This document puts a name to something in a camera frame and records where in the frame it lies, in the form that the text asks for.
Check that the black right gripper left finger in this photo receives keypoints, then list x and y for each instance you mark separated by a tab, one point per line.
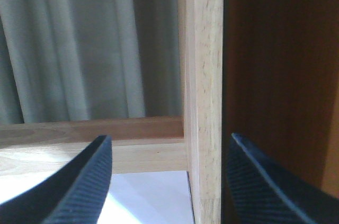
74	194

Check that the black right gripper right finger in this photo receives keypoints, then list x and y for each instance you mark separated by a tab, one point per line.
265	192

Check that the white paper sheet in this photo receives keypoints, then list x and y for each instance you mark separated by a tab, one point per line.
148	197

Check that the wooden shelf unit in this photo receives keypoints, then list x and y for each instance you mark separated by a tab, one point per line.
267	69

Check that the grey-green curtain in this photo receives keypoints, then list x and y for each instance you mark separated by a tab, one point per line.
69	60

